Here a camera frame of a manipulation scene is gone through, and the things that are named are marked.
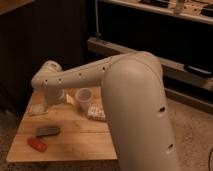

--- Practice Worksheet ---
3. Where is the metal shelf frame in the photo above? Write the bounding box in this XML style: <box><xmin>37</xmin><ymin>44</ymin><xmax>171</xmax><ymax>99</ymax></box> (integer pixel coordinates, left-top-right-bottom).
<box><xmin>87</xmin><ymin>0</ymin><xmax>213</xmax><ymax>115</ymax></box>

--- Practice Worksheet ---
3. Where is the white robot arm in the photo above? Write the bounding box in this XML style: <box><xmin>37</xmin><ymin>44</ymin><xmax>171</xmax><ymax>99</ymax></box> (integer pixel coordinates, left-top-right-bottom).
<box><xmin>31</xmin><ymin>51</ymin><xmax>181</xmax><ymax>171</ymax></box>

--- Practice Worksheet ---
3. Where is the black device on shelf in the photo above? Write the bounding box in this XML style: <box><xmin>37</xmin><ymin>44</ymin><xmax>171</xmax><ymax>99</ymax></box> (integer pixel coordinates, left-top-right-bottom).
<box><xmin>183</xmin><ymin>65</ymin><xmax>213</xmax><ymax>78</ymax></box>

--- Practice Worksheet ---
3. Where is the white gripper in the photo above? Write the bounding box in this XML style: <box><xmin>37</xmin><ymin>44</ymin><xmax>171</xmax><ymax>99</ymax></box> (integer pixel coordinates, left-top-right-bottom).
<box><xmin>44</xmin><ymin>89</ymin><xmax>75</xmax><ymax>105</ymax></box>

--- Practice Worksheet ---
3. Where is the white patterned box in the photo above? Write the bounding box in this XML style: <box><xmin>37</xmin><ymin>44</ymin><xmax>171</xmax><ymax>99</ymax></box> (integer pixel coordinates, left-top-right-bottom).
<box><xmin>87</xmin><ymin>105</ymin><xmax>106</xmax><ymax>122</ymax></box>

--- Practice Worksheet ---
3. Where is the red oblong object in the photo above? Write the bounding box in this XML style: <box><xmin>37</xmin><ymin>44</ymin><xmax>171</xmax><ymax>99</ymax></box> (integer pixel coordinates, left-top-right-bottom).
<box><xmin>27</xmin><ymin>138</ymin><xmax>47</xmax><ymax>152</ymax></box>

